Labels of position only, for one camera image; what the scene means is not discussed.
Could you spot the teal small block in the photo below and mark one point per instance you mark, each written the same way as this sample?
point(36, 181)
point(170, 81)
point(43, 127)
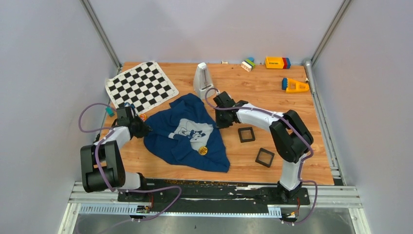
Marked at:
point(110, 111)

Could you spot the yellow toy block bin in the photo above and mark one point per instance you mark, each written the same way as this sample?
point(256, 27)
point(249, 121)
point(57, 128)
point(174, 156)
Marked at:
point(277, 63)

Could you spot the checkered chessboard mat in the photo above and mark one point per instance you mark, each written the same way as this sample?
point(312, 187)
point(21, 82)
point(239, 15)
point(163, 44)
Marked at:
point(145, 85)

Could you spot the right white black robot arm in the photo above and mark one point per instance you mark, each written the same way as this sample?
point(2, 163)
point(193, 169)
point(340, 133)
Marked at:
point(291, 137)

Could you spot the white green blue blocks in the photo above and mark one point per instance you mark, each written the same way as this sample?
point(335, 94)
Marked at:
point(248, 64)

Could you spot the yellow round brooch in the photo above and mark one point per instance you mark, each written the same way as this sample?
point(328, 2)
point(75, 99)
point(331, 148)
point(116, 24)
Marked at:
point(203, 150)

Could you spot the orange small ring toy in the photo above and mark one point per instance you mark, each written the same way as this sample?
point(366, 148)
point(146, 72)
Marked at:
point(143, 117)

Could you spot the grey metal pipe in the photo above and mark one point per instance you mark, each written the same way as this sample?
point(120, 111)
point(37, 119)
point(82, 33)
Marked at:
point(307, 63)

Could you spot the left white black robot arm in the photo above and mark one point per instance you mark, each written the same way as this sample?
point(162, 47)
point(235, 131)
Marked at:
point(101, 162)

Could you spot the yellow blue toy ramp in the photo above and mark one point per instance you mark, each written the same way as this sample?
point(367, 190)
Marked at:
point(290, 85)

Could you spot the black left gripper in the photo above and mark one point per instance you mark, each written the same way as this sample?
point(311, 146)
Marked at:
point(145, 129)

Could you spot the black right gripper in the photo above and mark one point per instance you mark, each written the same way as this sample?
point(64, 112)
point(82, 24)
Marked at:
point(219, 124)

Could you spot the red white blue toy car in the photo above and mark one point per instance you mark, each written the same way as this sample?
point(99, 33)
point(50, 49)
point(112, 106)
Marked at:
point(126, 104)

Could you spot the white metronome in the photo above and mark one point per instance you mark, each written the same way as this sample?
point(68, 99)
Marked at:
point(202, 81)

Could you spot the blue cartoon print shirt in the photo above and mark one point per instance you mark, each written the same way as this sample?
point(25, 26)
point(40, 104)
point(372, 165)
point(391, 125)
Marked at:
point(178, 132)

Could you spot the black square frame near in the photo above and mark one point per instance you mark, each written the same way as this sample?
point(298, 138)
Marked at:
point(246, 134)

